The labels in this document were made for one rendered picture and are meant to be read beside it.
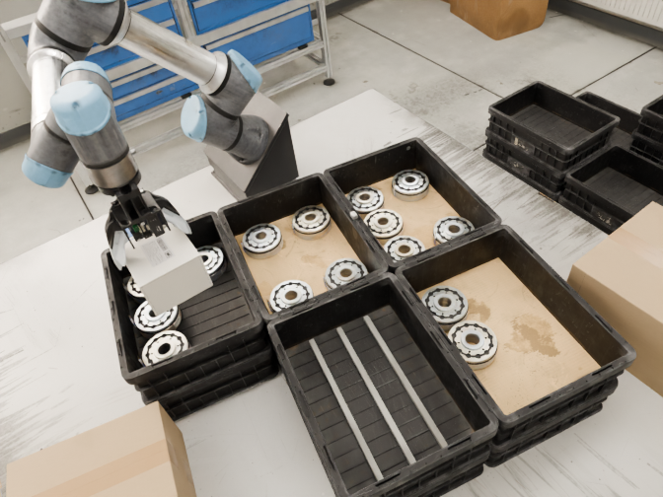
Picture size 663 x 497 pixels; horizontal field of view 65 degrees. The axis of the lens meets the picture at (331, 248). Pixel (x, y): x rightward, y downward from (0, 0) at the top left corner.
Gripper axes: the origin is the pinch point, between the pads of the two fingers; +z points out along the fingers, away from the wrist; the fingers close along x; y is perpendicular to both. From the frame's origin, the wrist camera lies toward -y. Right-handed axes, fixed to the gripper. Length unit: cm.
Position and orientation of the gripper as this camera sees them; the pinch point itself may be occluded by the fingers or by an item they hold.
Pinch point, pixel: (155, 248)
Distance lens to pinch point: 106.6
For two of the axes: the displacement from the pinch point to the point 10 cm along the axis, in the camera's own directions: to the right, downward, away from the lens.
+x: 8.2, -4.8, 3.2
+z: 1.0, 6.7, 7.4
